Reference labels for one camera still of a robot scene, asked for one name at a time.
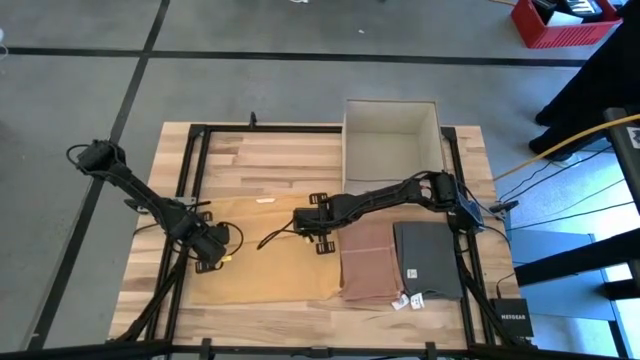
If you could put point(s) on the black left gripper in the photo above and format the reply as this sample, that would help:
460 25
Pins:
212 245

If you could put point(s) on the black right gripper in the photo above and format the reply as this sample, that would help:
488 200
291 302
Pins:
315 220

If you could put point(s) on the yellow towel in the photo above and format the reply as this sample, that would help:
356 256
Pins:
260 265

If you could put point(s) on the pink towel with white lines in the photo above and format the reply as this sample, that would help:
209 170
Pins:
370 265

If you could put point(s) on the white tag of pink towel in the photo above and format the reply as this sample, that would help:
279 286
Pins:
400 302

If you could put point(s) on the dark grey towel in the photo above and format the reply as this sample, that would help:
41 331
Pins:
430 255

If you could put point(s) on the white tag of grey towel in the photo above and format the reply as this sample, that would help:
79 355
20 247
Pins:
417 301

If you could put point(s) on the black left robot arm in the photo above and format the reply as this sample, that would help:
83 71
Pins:
145 200

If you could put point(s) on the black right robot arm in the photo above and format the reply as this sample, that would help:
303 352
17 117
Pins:
390 195

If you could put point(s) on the white tag of yellow towel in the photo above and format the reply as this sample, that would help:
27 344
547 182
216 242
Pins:
265 200

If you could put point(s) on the beige fabric storage box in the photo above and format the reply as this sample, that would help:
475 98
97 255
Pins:
390 145

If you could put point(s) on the black metal stand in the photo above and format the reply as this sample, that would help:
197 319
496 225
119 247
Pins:
575 257

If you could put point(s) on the red plastic crate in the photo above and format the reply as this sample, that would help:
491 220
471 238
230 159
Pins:
565 36

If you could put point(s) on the person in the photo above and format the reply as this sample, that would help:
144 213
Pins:
600 85

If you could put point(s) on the small black bracket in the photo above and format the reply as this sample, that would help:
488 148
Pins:
252 120

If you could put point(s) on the black Netgear network switch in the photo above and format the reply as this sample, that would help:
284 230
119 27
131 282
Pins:
512 317

